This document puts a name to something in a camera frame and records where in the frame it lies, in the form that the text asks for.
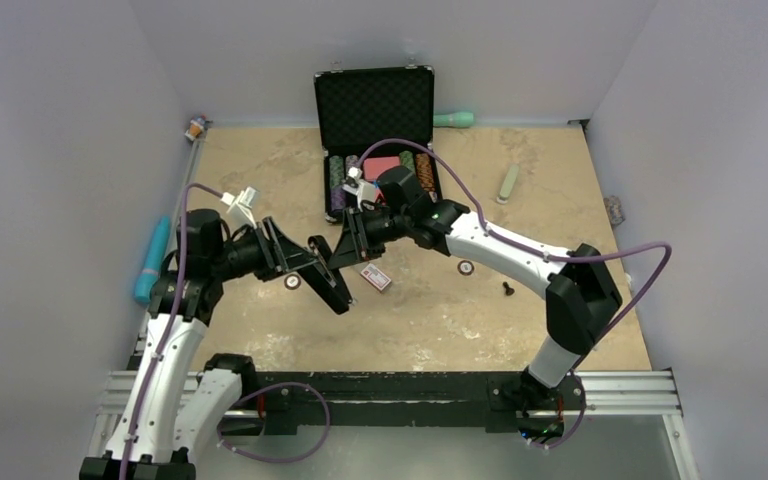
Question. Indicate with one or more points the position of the small black screw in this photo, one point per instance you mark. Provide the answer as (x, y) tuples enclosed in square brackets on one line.
[(507, 289)]

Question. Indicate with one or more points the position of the mint green flashlight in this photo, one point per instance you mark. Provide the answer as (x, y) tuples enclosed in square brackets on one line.
[(458, 120)]

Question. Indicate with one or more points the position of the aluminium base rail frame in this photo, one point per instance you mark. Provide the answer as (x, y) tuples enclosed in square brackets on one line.
[(496, 401)]

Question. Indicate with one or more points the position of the black stapler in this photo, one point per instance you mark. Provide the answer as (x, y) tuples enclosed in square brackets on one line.
[(327, 283)]

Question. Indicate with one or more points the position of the teal blue handle tool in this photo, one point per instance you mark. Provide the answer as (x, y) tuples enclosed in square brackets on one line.
[(153, 258)]

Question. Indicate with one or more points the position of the poker chip on table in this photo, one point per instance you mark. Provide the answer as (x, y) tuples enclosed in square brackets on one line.
[(292, 282), (465, 267)]

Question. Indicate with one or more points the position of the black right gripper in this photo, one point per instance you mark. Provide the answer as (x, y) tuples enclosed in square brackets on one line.
[(355, 245)]

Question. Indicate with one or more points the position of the grey chip stack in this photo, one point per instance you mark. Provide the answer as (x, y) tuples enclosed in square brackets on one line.
[(352, 161)]

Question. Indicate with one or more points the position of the small orange bottle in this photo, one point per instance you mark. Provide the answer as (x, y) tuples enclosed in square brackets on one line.
[(198, 125)]

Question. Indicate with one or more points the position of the grey object at right wall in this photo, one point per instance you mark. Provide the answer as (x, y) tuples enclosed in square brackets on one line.
[(614, 210)]

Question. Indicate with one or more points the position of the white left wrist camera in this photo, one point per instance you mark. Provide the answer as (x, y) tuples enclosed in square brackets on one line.
[(240, 206)]

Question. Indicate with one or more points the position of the right poker chip on table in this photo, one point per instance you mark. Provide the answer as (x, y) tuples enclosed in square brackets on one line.
[(465, 267)]

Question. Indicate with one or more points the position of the pale green stapler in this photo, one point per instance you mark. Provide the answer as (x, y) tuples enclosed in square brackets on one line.
[(508, 184)]

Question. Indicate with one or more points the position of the black poker chip case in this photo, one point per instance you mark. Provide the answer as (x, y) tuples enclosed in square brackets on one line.
[(357, 108)]

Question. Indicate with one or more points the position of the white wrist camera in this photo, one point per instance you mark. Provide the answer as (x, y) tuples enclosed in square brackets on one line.
[(362, 190), (240, 206)]

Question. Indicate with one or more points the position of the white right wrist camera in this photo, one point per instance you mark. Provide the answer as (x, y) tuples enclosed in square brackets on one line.
[(362, 190)]

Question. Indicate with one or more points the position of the brown chip stack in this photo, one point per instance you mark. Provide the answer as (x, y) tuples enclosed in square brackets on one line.
[(425, 174)]

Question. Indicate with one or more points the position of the pink card deck upper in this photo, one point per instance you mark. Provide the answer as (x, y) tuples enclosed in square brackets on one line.
[(373, 167)]

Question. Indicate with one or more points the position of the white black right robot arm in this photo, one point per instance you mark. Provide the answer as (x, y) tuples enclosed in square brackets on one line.
[(580, 295)]

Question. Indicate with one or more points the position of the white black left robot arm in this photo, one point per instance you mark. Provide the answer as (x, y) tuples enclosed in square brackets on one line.
[(159, 435)]

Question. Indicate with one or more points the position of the purple chip stack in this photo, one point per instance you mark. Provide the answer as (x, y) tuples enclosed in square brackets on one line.
[(337, 200)]

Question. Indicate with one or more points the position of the green chip stack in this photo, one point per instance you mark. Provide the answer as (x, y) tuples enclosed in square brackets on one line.
[(336, 172), (407, 160)]

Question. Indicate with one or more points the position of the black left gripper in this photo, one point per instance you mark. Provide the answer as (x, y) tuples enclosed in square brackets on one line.
[(278, 253)]

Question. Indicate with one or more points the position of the green chip stack right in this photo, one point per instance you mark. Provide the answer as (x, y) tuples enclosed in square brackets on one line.
[(407, 160)]

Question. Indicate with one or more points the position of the green chip stack left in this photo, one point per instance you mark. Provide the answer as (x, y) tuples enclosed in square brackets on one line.
[(336, 172)]

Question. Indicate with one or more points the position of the left poker chip on table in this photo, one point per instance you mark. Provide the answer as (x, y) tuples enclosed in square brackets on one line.
[(292, 282)]

